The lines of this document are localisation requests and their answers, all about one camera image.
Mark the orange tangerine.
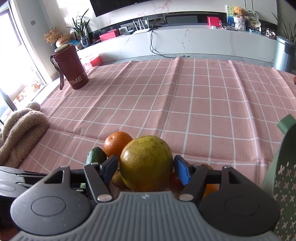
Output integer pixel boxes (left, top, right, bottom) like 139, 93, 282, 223
103, 131, 133, 159

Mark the brown kiwi fruit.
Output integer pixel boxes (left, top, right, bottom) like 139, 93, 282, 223
111, 169, 127, 189

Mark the green avocado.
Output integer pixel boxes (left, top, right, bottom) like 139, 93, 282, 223
85, 147, 107, 165

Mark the pink checkered tablecloth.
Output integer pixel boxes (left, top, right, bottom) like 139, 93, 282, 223
21, 58, 295, 184

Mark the green colander bowl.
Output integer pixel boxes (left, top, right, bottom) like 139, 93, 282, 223
261, 114, 296, 240

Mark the dark red tumbler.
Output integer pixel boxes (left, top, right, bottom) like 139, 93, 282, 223
50, 44, 89, 90

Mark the white marble tv console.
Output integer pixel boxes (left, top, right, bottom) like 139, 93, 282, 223
77, 25, 276, 63

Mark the pink box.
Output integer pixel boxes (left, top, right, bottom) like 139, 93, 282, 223
99, 29, 120, 41

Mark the dried flower bouquet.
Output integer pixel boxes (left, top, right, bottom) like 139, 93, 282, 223
44, 27, 62, 45

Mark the green potted plant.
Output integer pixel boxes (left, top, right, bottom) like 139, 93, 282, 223
70, 9, 90, 48

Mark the silver trash can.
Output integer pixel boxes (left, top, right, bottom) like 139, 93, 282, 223
273, 36, 296, 73

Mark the white wifi router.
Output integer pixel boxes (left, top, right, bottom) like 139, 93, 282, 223
133, 19, 150, 34

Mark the red box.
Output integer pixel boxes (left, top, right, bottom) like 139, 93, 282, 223
207, 16, 222, 29

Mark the teddy bear bouquet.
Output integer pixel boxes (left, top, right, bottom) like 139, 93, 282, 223
233, 6, 249, 31

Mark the black power cable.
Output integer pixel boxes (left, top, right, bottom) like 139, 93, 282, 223
149, 27, 191, 58

